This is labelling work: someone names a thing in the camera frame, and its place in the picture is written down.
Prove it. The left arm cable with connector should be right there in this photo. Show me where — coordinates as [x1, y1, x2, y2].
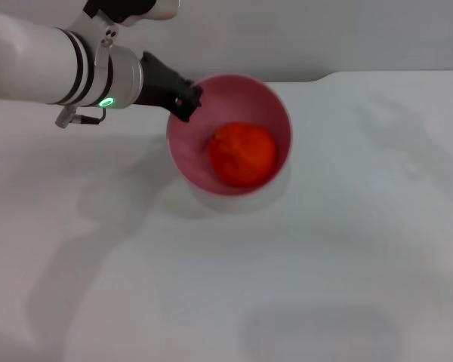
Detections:
[54, 105, 108, 130]

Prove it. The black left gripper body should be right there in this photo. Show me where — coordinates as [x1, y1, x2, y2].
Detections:
[133, 51, 196, 112]

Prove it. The orange fruit with stem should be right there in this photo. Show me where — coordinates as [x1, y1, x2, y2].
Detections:
[207, 121, 278, 189]

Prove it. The pink plastic bowl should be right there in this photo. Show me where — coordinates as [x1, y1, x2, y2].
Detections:
[165, 72, 294, 213]

